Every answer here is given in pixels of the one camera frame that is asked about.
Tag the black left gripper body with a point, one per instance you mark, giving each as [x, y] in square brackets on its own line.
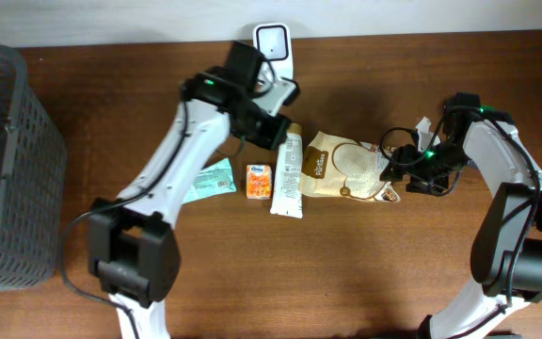
[267, 133]

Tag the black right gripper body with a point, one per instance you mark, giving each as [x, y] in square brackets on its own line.
[426, 172]

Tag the orange Kleenex tissue pack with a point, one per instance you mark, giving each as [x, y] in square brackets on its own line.
[259, 182]

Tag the teal snack packet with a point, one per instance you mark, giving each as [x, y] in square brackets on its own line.
[214, 180]

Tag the white tube with cork cap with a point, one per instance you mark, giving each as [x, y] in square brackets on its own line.
[287, 198]

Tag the brown glutinous rice bag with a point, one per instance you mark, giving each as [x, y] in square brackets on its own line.
[341, 167]

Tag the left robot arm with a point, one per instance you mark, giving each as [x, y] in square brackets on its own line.
[132, 249]

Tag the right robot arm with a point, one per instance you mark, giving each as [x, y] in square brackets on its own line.
[506, 254]

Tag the white barcode scanner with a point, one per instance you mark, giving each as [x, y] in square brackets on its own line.
[274, 41]

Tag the dark grey plastic basket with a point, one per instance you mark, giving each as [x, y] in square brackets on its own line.
[33, 159]

